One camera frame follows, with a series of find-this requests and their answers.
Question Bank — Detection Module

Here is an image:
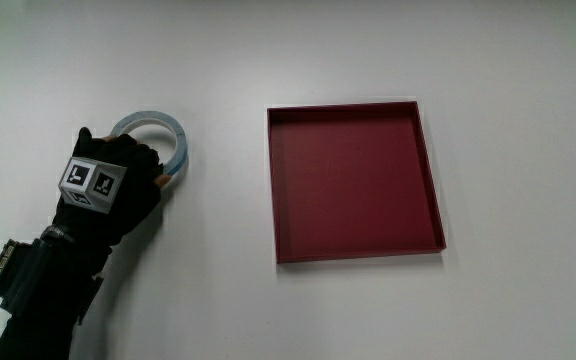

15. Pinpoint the person's left hand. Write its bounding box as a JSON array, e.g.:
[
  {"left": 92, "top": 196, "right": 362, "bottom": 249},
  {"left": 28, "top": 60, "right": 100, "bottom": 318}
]
[{"left": 51, "top": 126, "right": 174, "bottom": 247}]

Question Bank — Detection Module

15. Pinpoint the blue tape roll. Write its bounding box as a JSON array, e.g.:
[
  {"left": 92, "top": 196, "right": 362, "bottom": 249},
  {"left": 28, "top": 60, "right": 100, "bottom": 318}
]
[{"left": 109, "top": 110, "right": 189, "bottom": 177}]

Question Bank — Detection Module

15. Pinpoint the black forearm sensor unit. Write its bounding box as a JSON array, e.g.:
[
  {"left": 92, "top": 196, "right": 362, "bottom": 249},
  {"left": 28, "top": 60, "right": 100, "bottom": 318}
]
[{"left": 0, "top": 237, "right": 105, "bottom": 326}]

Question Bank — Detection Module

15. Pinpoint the red square tray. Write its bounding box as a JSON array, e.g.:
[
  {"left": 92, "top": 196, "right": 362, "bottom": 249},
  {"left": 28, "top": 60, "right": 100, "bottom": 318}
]
[{"left": 266, "top": 100, "right": 448, "bottom": 265}]

